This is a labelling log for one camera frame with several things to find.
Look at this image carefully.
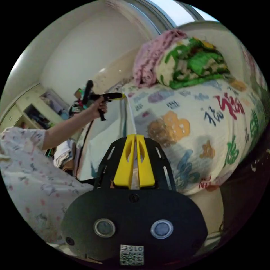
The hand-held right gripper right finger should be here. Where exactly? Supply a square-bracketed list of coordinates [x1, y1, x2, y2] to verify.
[136, 134, 156, 188]

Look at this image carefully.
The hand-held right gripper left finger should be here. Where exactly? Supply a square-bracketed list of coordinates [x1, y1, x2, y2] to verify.
[113, 134, 136, 188]

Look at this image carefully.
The person's left forearm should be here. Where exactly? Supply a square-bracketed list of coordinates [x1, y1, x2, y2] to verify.
[41, 105, 95, 150]

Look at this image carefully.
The person's left hand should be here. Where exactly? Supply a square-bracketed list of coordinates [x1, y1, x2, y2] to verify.
[89, 96, 108, 119]

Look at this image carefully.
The pink knitted blanket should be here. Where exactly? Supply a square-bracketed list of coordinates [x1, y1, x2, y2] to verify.
[133, 29, 188, 89]

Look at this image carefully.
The bed with printed sheet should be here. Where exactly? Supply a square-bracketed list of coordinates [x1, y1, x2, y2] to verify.
[121, 20, 269, 249]

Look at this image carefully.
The green floral folded quilt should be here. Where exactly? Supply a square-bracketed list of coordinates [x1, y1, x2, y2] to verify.
[156, 37, 235, 90]

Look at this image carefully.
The white cupboard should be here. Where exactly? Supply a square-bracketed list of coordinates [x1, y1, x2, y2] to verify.
[0, 83, 73, 135]

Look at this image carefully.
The window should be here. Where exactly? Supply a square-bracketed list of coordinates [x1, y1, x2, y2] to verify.
[147, 0, 220, 29]

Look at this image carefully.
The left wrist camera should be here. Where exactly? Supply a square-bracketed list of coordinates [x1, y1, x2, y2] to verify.
[81, 80, 94, 105]

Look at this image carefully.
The black cable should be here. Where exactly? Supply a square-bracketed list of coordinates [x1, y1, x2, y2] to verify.
[76, 119, 95, 180]

